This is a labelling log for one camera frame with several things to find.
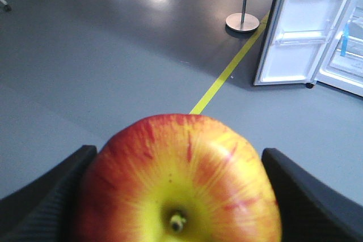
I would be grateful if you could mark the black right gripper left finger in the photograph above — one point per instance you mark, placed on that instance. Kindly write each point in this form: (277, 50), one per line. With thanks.
(42, 210)

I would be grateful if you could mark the fridge door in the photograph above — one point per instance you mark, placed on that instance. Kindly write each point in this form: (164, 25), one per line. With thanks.
(297, 35)

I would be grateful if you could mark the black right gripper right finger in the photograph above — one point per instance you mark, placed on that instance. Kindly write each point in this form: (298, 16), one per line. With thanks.
(310, 210)

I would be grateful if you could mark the matte silver stand pole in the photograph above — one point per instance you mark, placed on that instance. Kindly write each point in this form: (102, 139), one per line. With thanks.
(242, 22)

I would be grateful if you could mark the white open fridge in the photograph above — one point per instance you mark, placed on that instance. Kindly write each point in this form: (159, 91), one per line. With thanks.
(341, 65)

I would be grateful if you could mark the red yellow apple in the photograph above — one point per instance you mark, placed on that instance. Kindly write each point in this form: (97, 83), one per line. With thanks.
(176, 177)

